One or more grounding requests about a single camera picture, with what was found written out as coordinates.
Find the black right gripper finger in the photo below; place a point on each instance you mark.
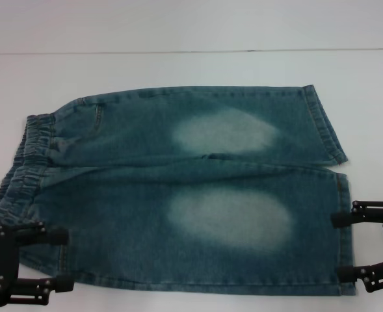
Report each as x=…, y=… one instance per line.
x=347, y=272
x=340, y=219

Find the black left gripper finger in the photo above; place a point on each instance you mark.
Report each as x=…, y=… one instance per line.
x=61, y=283
x=56, y=236

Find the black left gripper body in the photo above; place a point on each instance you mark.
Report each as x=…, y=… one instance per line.
x=1, y=260

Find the blue denim shorts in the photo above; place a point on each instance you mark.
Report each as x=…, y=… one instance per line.
x=178, y=182

